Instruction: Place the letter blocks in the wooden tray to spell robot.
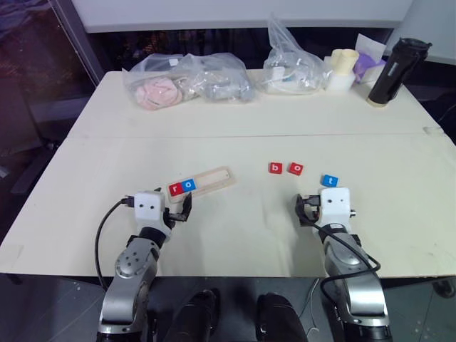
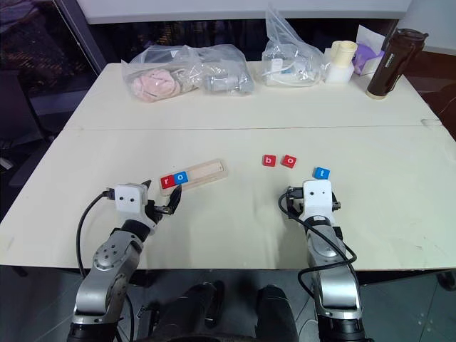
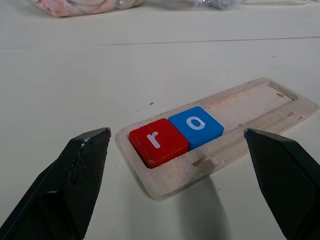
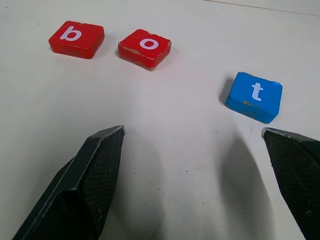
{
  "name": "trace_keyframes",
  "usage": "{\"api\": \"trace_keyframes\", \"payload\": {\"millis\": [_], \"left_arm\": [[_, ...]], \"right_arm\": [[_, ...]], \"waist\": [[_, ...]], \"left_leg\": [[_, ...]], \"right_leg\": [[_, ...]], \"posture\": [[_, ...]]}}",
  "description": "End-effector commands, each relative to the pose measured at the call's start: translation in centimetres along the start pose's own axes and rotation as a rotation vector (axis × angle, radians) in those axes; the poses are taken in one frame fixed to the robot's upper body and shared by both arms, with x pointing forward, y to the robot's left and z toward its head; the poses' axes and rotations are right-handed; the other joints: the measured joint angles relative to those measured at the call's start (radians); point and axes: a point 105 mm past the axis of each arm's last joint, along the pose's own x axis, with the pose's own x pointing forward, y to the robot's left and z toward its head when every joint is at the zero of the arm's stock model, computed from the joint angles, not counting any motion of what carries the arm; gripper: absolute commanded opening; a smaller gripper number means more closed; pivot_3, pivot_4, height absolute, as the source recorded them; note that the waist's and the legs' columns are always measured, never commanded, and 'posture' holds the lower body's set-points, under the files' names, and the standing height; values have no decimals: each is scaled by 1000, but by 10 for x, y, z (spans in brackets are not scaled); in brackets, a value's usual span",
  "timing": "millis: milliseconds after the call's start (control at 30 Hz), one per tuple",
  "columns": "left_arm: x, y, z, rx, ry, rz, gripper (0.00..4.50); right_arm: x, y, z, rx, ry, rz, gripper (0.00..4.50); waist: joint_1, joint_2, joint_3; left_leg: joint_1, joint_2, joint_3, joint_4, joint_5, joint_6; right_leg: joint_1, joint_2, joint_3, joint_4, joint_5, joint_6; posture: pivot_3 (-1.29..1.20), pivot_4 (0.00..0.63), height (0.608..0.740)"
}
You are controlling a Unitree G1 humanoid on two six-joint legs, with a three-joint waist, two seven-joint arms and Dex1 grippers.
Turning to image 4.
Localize red letter tile o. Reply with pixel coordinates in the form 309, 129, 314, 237
117, 28, 172, 71

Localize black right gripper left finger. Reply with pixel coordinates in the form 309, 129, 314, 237
12, 125, 126, 240

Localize red letter b block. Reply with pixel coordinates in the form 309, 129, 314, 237
48, 20, 105, 60

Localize blue letter t block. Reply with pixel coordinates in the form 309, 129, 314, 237
224, 71, 284, 125

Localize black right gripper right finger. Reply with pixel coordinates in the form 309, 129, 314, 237
260, 127, 320, 240

